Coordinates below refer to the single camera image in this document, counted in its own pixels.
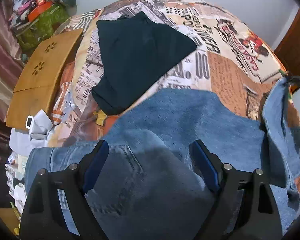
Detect black folded garment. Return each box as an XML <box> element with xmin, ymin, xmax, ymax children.
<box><xmin>91</xmin><ymin>12</ymin><xmax>197</xmax><ymax>115</ymax></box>

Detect pink striped curtain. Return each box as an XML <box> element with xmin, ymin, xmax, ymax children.
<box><xmin>0</xmin><ymin>0</ymin><xmax>24</xmax><ymax>143</ymax></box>

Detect newspaper print bed blanket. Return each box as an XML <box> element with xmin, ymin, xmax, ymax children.
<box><xmin>5</xmin><ymin>0</ymin><xmax>300</xmax><ymax>205</ymax></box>

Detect blue denim jeans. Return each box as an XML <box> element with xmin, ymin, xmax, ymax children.
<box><xmin>20</xmin><ymin>76</ymin><xmax>300</xmax><ymax>239</ymax></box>

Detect white plastic bag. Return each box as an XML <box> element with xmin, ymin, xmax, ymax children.
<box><xmin>9</xmin><ymin>109</ymin><xmax>53</xmax><ymax>157</ymax></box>

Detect green storage bag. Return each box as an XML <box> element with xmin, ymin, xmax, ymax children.
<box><xmin>13</xmin><ymin>3</ymin><xmax>69</xmax><ymax>55</ymax></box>

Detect orange box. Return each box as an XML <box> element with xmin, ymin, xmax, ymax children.
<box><xmin>28</xmin><ymin>1</ymin><xmax>53</xmax><ymax>22</ymax></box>

